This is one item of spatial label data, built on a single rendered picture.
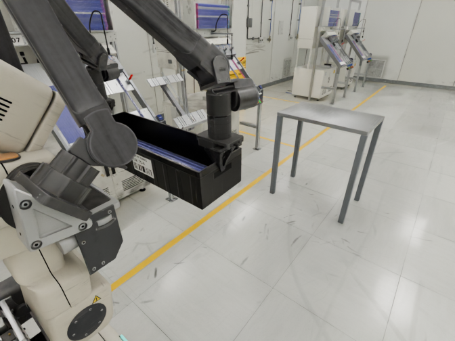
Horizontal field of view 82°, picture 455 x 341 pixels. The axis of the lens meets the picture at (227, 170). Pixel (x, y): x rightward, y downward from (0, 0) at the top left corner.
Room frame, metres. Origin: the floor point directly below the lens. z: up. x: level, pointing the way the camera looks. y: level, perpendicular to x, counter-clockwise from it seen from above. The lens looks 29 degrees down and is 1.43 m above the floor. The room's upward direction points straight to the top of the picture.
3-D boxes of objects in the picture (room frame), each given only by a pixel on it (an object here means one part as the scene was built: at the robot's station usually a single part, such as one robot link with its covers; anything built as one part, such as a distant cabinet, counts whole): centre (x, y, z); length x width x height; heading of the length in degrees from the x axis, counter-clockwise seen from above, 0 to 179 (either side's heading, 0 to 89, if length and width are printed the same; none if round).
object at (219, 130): (0.60, 0.02, 1.21); 0.10 x 0.07 x 0.07; 52
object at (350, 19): (7.10, -2.83, 0.95); 1.36 x 0.82 x 1.90; 51
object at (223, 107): (0.60, 0.02, 1.27); 0.07 x 0.06 x 0.07; 126
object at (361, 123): (2.05, -0.82, 0.40); 0.70 x 0.45 x 0.80; 50
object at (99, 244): (0.55, 0.42, 0.99); 0.28 x 0.16 x 0.22; 52
